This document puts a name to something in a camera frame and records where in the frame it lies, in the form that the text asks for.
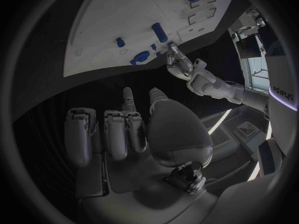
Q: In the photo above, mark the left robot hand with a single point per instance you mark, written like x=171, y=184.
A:
x=178, y=67

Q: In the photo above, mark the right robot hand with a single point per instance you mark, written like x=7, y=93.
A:
x=130, y=171

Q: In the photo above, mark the short blue plug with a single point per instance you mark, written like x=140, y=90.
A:
x=169, y=44

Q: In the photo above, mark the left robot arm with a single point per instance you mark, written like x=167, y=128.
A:
x=210, y=89

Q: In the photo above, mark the white task board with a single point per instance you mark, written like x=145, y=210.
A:
x=121, y=18

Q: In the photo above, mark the small blue plug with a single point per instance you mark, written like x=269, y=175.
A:
x=158, y=55

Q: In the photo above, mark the small blue peg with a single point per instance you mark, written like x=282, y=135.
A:
x=153, y=47

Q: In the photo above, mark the long blue cylinder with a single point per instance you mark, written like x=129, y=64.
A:
x=160, y=32

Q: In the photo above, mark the blue gear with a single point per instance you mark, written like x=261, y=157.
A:
x=140, y=57

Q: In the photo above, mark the workshop desk with equipment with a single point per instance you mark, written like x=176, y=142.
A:
x=247, y=39

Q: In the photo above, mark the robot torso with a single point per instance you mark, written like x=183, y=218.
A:
x=280, y=74

